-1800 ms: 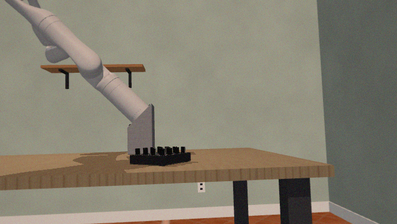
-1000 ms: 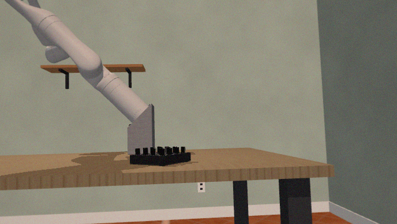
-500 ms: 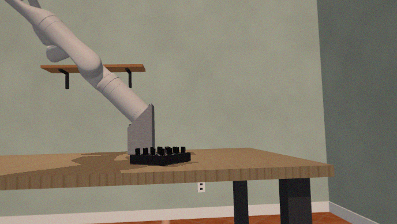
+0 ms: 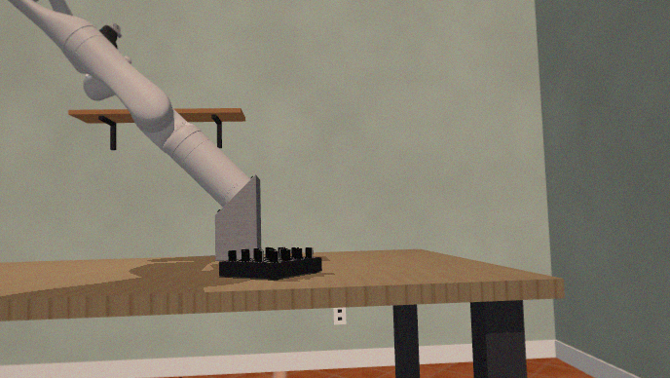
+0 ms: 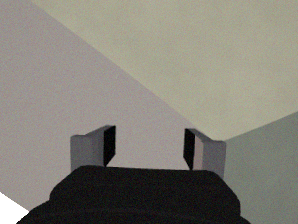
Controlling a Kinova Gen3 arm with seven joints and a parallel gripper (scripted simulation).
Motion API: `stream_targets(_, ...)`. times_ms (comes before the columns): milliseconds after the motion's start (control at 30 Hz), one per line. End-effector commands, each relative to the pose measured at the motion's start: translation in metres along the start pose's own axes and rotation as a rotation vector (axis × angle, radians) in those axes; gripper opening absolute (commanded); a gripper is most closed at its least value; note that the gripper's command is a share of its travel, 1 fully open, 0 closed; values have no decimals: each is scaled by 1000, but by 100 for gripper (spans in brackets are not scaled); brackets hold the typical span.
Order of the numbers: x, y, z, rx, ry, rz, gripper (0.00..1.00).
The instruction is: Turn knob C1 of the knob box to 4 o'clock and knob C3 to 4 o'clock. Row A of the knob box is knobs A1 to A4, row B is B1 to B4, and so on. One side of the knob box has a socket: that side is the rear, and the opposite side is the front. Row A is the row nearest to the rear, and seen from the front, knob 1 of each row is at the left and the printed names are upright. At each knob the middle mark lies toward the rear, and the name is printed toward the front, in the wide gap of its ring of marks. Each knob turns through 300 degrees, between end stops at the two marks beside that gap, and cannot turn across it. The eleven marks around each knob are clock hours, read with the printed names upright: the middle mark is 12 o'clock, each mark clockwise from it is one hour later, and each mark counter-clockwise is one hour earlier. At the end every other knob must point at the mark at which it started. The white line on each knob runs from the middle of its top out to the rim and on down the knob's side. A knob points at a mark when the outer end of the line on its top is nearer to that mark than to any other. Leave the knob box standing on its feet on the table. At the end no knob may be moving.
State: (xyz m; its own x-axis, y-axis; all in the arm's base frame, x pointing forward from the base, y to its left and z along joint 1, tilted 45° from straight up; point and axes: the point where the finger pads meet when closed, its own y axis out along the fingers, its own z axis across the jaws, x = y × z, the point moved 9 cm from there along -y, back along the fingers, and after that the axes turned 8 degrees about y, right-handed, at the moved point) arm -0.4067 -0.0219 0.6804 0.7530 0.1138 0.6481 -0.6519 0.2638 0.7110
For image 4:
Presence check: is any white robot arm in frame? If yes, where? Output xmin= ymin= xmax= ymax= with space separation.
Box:
xmin=8 ymin=0 xmax=250 ymax=207

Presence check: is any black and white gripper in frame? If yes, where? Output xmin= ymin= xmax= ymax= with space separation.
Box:
xmin=99 ymin=23 xmax=131 ymax=64

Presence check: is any black knob box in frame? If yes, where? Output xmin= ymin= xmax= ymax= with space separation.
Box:
xmin=219 ymin=247 xmax=322 ymax=280

